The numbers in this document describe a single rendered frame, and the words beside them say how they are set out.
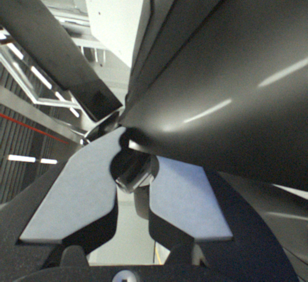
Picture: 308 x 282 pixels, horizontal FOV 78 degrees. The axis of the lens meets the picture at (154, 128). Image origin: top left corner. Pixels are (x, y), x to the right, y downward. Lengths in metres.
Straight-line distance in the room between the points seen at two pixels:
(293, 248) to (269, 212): 0.04
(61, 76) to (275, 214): 0.33
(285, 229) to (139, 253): 7.55
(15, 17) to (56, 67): 0.08
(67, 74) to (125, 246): 7.45
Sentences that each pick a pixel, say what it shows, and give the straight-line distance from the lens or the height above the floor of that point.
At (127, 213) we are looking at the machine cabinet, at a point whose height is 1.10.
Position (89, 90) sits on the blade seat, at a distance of 0.33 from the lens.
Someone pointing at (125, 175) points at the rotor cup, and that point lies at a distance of 0.27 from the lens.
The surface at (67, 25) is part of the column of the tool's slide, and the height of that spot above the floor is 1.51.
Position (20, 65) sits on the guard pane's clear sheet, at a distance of 1.56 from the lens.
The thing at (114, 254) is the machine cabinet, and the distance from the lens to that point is 7.76.
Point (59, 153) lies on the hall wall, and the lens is 13.10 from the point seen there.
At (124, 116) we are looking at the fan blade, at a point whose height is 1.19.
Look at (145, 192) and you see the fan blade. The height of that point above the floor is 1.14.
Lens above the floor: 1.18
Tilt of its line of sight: 6 degrees down
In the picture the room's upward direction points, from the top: 84 degrees counter-clockwise
